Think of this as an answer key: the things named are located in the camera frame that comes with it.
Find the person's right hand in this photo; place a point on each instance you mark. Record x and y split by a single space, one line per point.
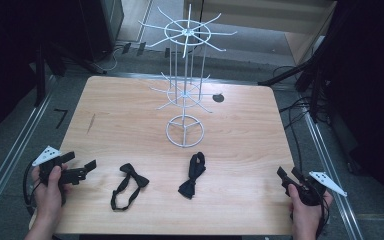
308 211

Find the metal floor rail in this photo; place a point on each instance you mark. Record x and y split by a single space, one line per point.
11 163
331 170

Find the black stand legs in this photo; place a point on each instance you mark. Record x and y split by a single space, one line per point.
63 61
308 75

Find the person's left hand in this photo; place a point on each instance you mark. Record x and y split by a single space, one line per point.
48 200

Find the dark round table cap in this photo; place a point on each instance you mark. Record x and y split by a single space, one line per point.
218 97

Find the black cabinet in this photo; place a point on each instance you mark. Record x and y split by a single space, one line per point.
101 28

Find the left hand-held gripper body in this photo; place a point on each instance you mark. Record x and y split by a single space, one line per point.
46 155

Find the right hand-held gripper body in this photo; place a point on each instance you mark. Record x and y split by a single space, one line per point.
326 182

